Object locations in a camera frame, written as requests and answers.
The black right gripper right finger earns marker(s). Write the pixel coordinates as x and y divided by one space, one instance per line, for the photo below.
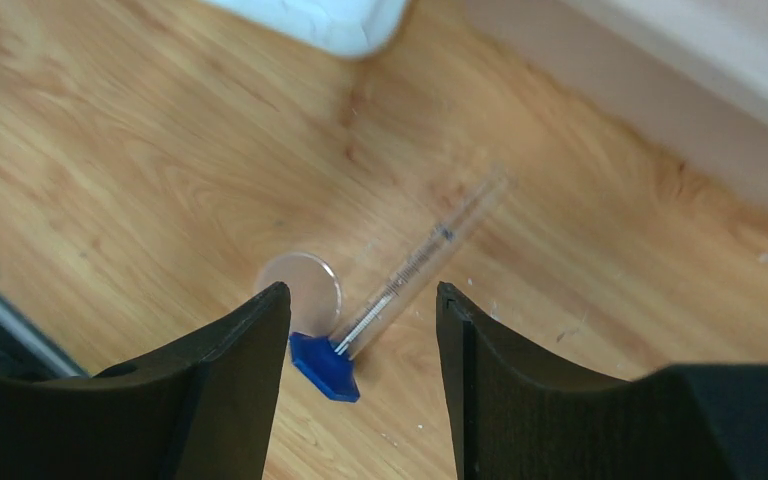
518 411

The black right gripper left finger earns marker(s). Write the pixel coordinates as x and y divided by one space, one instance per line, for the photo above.
200 407

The pink plastic bin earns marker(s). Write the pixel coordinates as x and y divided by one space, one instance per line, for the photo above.
689 75

